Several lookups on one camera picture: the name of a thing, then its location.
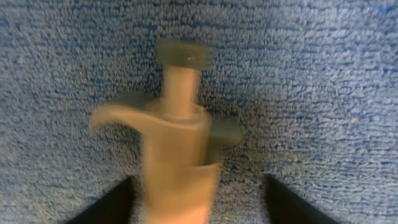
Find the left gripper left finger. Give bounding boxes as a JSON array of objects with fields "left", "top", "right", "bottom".
[{"left": 64, "top": 175, "right": 136, "bottom": 224}]

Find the white pipette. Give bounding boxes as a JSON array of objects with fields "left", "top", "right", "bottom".
[{"left": 89, "top": 39, "right": 244, "bottom": 224}]

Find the blue cloth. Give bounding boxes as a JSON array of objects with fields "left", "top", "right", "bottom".
[{"left": 0, "top": 0, "right": 398, "bottom": 224}]

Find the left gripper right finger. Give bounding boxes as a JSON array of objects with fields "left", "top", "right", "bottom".
[{"left": 264, "top": 174, "right": 341, "bottom": 224}]

